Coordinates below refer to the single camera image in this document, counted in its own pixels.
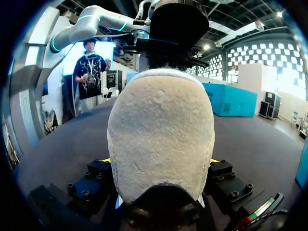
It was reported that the white cable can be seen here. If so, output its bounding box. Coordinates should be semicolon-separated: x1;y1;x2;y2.
134;0;157;25

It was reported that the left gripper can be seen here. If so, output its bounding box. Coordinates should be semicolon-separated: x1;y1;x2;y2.
146;7;210;71

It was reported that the person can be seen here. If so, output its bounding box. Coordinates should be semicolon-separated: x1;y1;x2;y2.
73;38;113;114

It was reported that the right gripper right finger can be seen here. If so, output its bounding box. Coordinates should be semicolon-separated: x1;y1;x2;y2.
206;158;255;203

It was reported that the teal box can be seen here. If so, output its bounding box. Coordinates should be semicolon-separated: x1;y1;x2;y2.
295;143;308;191
201;82;258;118

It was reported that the white and navy sneaker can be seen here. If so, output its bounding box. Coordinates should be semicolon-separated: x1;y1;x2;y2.
107;68;216;209

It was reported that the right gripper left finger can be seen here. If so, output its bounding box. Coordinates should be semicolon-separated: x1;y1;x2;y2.
67;157;114;205

